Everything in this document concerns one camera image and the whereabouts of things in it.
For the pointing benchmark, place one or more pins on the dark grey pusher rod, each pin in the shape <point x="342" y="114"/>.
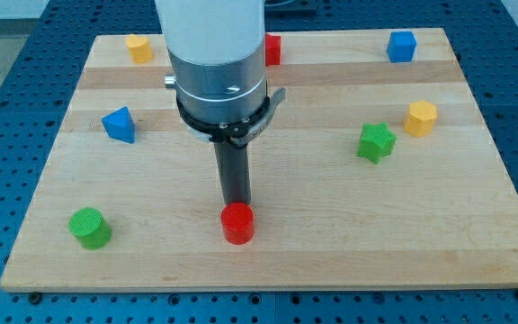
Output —
<point x="233" y="173"/>

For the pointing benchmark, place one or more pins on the black clamp ring with lever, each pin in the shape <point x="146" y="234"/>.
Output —
<point x="237" y="134"/>

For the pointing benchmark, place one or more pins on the red cylinder block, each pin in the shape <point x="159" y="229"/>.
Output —
<point x="237" y="220"/>

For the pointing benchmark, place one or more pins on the red block behind arm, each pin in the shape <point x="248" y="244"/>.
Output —
<point x="272" y="49"/>

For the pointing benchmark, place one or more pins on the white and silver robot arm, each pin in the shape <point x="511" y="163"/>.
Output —
<point x="217" y="53"/>

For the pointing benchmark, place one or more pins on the blue triangle block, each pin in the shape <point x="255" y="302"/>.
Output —
<point x="119" y="125"/>

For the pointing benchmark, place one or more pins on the yellow heart block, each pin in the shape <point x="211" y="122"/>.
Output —
<point x="139" y="48"/>

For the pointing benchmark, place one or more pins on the green star block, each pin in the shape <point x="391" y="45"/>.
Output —
<point x="376" y="141"/>

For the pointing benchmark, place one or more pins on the wooden board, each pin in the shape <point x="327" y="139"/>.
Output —
<point x="439" y="212"/>

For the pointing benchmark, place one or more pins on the green cylinder block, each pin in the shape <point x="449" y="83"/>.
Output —
<point x="89" y="228"/>

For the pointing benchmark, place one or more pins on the yellow hexagon block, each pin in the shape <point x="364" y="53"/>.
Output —
<point x="420" y="118"/>

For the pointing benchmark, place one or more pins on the blue cube block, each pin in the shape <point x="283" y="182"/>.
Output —
<point x="401" y="46"/>

